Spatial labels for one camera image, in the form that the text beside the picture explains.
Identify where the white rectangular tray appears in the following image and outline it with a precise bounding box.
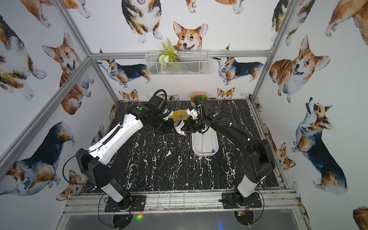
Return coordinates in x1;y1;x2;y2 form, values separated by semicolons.
192;128;219;157

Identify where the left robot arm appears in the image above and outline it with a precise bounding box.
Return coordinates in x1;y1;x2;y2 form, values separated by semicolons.
75;89;174;210

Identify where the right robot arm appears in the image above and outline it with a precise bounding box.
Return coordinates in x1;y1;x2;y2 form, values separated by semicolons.
181;98;275;208

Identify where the peach plant pot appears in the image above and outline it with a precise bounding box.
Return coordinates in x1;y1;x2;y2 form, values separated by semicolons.
190;92;208;104

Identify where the yellow work glove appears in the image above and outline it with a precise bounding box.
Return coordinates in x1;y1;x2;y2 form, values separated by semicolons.
168;110;189;121

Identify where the green fern plant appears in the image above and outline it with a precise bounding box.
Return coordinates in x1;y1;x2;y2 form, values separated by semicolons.
158;39;180;74

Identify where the white wire basket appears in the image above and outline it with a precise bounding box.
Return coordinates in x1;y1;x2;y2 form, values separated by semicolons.
145;51;210;76

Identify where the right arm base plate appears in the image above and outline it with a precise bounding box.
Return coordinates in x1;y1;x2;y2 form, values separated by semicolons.
219;193;263;209

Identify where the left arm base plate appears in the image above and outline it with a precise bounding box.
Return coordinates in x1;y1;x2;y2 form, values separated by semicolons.
104;195;147;212

